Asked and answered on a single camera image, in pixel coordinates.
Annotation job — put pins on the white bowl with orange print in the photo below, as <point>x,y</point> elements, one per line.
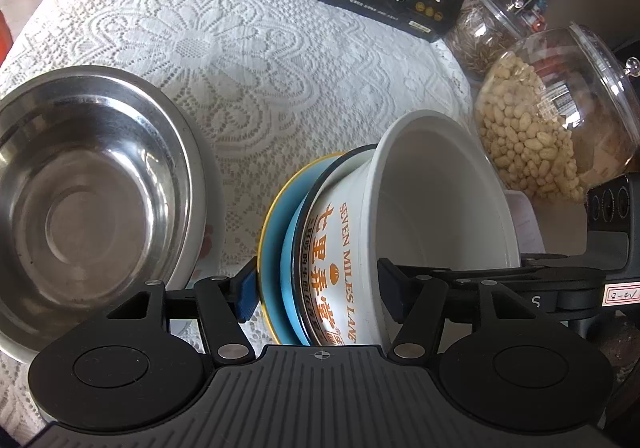
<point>440,188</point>

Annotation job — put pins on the blue bowl yellow rim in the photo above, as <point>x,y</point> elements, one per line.
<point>270,248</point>

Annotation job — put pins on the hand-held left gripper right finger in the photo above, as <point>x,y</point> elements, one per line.
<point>391,290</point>

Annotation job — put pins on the glass jar of peanuts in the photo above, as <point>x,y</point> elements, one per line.
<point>520,138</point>

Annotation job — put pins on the stainless steel bowl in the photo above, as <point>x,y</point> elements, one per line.
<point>100,178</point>

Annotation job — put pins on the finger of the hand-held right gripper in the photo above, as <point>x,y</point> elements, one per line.
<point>550,278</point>
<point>555,258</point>

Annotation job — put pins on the blue bowl with white inside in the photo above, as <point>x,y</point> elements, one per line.
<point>290,288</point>

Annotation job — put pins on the glass jar of sunflower seeds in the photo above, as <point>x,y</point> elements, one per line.
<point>480,38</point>

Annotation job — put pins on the white lace tablecloth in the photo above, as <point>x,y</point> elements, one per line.
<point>225,53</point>

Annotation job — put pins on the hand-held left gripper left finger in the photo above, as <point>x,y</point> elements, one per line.
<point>246,293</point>

